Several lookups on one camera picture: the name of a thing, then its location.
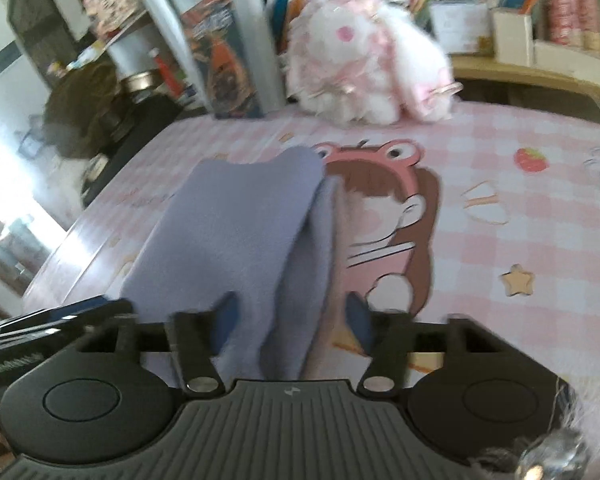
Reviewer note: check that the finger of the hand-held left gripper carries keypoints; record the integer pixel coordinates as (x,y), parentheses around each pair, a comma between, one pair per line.
(35,337)
(80,309)

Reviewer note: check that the white and pink plush rabbit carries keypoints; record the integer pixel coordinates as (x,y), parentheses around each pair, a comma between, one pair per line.
(365,55)

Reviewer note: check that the white framed bookshelf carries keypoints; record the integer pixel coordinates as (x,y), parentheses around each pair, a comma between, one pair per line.
(152,5)

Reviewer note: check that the olive green cloth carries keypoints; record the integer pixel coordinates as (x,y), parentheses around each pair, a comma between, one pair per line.
(82,110)

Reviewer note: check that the brass metal bowl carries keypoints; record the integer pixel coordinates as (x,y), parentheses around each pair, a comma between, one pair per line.
(141,86)

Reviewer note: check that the black box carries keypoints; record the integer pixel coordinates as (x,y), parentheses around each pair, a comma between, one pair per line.
(140,130)

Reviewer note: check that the large illustrated book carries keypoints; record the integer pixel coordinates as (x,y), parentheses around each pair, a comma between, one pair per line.
(225,55)

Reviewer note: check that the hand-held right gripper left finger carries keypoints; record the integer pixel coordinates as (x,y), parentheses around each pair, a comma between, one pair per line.
(227,321)

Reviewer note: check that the white low tray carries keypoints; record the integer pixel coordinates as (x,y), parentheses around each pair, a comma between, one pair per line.
(572,62)

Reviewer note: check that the white desk organizer box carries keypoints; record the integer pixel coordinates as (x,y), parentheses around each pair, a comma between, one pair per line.
(460,27)

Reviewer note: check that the person's fuzzy white clothing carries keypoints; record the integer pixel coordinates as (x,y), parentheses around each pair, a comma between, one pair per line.
(597,410)

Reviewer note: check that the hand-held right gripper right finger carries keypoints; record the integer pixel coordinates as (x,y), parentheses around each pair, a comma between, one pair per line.
(357,319)

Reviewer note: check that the purple and beige sweater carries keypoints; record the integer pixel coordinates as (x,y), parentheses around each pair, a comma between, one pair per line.
(230,240)

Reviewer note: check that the pink checked cartoon mat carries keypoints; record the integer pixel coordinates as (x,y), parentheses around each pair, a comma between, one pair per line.
(505,240)

